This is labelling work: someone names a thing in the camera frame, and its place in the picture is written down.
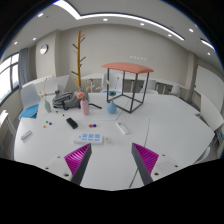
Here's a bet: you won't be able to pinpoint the round ceiling lights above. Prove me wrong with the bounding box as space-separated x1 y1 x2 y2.
13 12 214 51

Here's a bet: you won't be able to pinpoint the grey backpack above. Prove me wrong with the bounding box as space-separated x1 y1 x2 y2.
51 89 103 111

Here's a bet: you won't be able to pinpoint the black rectangular box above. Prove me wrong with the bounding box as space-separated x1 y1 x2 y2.
65 116 79 130

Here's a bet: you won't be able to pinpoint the green vase with dried stems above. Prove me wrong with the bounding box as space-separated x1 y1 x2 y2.
39 78 53 114

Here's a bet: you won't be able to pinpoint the pink vase with flower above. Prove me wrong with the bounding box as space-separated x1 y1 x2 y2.
75 78 94 117

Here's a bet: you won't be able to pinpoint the white wall board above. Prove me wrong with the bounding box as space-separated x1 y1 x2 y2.
194 64 224 112

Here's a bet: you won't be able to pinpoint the blue vase with dried flowers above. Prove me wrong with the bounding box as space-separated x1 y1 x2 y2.
100 79 120 115

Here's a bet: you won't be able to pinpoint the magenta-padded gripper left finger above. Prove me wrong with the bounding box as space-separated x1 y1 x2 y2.
43 143 93 186

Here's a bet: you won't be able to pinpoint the grey curtain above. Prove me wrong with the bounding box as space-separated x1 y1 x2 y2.
17 47 32 89

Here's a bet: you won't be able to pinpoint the small white flat device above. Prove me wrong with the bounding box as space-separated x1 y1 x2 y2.
20 129 34 141

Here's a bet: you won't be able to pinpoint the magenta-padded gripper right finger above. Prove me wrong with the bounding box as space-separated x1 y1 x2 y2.
130 142 184 186

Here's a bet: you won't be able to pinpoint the long ceiling strip light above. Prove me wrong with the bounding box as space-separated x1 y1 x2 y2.
52 0 186 41

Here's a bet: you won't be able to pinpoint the white power strip blue sockets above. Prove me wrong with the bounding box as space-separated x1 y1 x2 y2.
72 132 105 145

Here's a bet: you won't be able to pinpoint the round wall clock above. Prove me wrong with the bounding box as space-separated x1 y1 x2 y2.
39 43 49 56

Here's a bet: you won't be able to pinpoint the white desk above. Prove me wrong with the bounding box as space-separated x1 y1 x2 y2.
198 93 224 132

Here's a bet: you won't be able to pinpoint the black-frame stool with orange top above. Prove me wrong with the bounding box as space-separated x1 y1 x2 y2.
101 61 155 115

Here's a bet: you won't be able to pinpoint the wooden coat rack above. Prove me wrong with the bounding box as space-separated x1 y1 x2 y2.
70 29 87 90

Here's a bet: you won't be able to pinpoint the white remote control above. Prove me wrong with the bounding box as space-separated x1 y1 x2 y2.
115 121 129 136

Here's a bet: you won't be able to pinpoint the white chairs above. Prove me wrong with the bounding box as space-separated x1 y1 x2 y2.
99 73 184 97

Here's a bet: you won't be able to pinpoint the window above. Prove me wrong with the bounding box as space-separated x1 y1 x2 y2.
0 52 21 103

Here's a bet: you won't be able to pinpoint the white chair with blue cushion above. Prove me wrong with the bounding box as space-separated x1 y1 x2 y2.
18 82 41 121

